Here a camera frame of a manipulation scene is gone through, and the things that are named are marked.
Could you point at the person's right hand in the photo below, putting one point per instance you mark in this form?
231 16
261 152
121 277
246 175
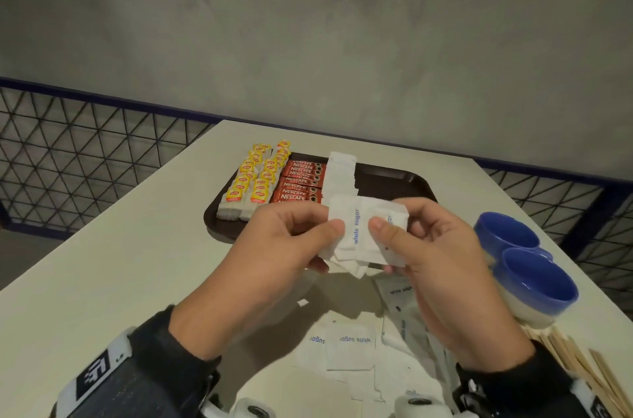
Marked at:
455 294

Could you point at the person's left hand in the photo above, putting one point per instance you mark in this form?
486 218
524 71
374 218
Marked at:
257 274

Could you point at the row of red Nescafe sachets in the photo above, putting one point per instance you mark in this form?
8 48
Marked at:
296 175

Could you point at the pile of white sugar sachets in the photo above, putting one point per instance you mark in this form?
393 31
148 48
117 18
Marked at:
346 348

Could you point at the brown plastic tray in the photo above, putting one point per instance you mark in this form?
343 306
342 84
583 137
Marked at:
395 185

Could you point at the row of white sugar packets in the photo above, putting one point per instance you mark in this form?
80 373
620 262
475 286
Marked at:
341 175

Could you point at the pile of wooden stirrers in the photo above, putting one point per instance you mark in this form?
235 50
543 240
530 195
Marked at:
583 368

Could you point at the blue and white bowl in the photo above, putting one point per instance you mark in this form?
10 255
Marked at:
539 279
504 230

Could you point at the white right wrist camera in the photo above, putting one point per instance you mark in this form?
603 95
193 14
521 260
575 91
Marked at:
420 408

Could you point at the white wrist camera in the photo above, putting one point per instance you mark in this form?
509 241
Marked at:
420 408
247 410

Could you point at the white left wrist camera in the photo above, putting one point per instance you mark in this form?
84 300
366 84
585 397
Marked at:
247 410

